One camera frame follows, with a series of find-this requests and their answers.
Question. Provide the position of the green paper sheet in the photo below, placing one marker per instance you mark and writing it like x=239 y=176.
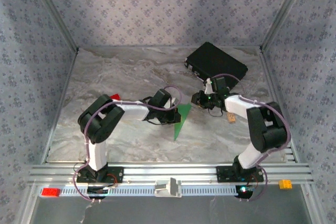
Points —
x=181 y=125

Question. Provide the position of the aluminium frame leg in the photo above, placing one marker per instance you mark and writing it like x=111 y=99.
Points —
x=312 y=205
x=29 y=205

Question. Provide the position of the grey plastic bracket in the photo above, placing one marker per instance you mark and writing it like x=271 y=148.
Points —
x=168 y=188

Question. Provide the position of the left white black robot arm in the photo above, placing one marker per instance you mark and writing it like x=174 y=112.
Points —
x=134 y=111

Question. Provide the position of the black controller board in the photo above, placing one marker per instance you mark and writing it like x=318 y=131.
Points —
x=95 y=190
x=242 y=193

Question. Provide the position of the aluminium table side rail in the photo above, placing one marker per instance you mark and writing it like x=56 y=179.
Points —
x=61 y=103
x=273 y=90

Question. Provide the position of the thick red toy brick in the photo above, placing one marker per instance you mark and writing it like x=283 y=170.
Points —
x=50 y=192

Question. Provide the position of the flat red toy brick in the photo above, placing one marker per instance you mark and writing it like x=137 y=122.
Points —
x=115 y=96

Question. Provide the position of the yellow toy brick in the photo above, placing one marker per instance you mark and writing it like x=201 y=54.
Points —
x=285 y=184

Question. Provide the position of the small wooden tag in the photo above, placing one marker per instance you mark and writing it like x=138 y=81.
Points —
x=231 y=118

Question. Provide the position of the aluminium mounting rail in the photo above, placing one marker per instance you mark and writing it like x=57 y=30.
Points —
x=183 y=171

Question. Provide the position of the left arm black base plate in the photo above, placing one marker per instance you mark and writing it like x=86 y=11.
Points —
x=118 y=174

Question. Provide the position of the black hard case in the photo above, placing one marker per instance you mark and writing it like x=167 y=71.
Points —
x=216 y=61

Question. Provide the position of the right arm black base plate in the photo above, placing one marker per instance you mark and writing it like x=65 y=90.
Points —
x=223 y=174

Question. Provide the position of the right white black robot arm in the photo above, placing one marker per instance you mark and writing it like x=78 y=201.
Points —
x=236 y=106

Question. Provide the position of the aluminium corner post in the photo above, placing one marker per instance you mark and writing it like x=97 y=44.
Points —
x=284 y=11

